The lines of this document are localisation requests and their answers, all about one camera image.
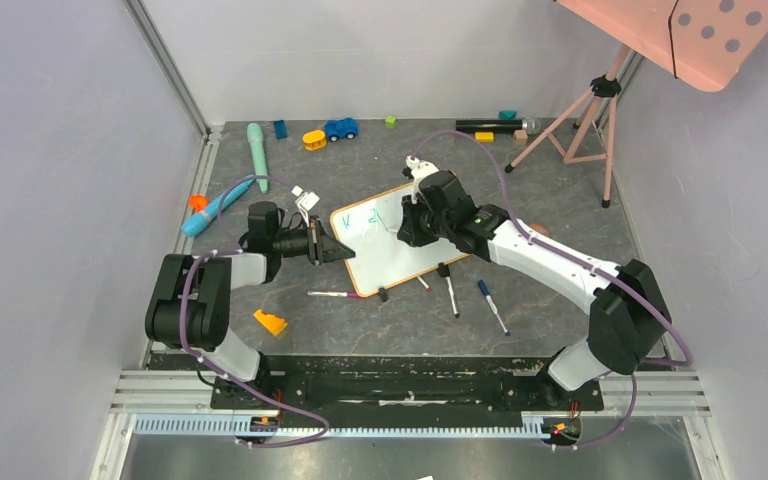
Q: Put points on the white cable duct strip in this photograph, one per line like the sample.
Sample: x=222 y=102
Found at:
x=244 y=426

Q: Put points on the yellow small brick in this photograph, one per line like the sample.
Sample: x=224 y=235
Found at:
x=484 y=137

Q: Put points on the blue capped marker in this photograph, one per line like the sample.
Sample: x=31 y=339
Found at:
x=493 y=307

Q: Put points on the yellow toy wedge block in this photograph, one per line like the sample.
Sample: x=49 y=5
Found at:
x=274 y=324

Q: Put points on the dark blue small brick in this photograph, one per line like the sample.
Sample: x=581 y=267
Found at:
x=280 y=129

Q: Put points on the pink tripod stand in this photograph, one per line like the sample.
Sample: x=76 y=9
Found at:
x=604 y=89

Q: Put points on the red capped marker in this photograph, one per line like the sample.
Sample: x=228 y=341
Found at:
x=424 y=284

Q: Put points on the orange toy brick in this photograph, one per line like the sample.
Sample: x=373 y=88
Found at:
x=542 y=230

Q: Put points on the orange small toy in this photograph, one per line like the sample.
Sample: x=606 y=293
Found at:
x=198 y=202

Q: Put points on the mint green toy pen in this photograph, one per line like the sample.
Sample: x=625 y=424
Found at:
x=255 y=138

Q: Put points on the blue toy car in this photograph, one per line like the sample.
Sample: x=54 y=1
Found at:
x=338 y=129

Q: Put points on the light blue toy pen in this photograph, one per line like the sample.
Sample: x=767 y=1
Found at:
x=197 y=222

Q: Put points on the black capped marker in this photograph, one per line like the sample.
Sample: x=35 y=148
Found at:
x=452 y=296

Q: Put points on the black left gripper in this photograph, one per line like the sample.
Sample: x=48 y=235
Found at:
x=321 y=246

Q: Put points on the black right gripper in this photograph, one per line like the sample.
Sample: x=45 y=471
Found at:
x=412 y=223

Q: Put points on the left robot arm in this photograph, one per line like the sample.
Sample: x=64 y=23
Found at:
x=190 y=305

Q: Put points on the teal small block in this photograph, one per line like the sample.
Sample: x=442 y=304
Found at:
x=507 y=114

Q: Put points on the black cylinder tube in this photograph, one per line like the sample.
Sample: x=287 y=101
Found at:
x=495 y=126

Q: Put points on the clear small ball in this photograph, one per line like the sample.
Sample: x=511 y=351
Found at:
x=532 y=125

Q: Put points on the yellow oval toy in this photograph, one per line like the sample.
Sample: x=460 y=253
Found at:
x=314 y=140

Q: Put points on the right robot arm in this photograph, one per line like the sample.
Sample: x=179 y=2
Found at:
x=626 y=309

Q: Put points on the pink perforated panel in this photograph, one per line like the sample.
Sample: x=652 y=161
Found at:
x=703 y=43

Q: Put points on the tan wooden cube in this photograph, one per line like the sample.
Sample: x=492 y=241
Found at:
x=521 y=137

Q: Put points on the white board orange frame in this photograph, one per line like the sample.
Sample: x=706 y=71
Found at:
x=369 y=228

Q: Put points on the purple capped marker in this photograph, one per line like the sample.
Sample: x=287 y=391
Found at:
x=335 y=294

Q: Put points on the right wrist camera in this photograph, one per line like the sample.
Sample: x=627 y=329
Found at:
x=417 y=170

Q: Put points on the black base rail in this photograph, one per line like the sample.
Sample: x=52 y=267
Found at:
x=413 y=392

